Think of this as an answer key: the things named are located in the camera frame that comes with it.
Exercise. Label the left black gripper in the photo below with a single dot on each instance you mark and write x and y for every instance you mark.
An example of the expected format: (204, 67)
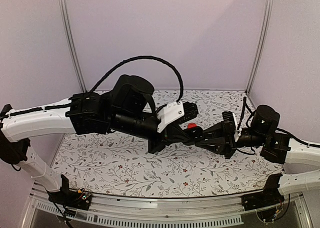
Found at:
(172, 135)

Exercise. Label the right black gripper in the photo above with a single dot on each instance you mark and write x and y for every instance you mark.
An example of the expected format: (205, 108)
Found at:
(226, 145)

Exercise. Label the red earbud charging case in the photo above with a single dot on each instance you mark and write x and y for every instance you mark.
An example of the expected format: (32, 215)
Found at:
(191, 125)

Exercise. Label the black earbud charging case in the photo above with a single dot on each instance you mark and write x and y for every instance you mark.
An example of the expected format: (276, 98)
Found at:
(195, 134)

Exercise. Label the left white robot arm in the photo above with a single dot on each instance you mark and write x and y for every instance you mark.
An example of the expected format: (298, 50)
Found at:
(128, 108)

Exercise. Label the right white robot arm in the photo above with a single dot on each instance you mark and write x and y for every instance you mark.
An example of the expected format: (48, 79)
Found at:
(277, 146)

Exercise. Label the floral patterned table mat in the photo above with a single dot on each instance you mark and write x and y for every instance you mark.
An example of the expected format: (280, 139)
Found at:
(120, 164)

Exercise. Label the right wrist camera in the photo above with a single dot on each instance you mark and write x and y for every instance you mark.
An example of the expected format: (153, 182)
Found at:
(230, 127)

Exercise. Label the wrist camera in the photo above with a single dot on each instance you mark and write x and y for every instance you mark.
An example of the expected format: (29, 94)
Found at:
(230, 127)
(175, 112)

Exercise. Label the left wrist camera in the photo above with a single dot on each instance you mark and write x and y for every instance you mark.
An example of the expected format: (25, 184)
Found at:
(175, 112)

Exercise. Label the aluminium front rail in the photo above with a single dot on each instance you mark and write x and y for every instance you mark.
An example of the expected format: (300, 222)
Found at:
(120, 211)

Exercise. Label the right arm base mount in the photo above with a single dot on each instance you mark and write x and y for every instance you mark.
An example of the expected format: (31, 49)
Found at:
(270, 195)

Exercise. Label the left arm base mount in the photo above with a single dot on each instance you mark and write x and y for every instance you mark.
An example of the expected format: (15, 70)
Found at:
(79, 199)

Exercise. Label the right aluminium frame post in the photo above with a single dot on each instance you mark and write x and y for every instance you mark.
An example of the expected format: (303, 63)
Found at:
(260, 46)

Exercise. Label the aluminium frame post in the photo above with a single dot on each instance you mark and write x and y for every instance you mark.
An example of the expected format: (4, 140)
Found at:
(260, 46)
(71, 44)

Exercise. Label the left aluminium frame post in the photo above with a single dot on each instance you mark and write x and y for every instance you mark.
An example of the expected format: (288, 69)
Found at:
(71, 44)

